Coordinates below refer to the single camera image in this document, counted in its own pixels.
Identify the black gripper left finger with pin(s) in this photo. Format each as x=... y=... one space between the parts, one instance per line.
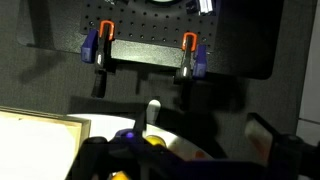
x=140 y=121

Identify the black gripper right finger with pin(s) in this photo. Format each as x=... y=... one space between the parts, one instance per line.
x=261 y=136

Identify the yellow toy lemon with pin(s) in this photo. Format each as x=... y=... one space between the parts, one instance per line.
x=156 y=140

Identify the yellow orange toy ball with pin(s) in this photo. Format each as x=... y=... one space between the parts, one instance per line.
x=120 y=176

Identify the shallow wooden box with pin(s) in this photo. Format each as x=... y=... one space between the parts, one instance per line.
x=36 y=143

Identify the white table leg base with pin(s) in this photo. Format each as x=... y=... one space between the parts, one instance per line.
x=154 y=110

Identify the blue orange black clamp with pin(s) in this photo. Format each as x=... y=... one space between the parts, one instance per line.
x=101 y=50
x=191 y=56

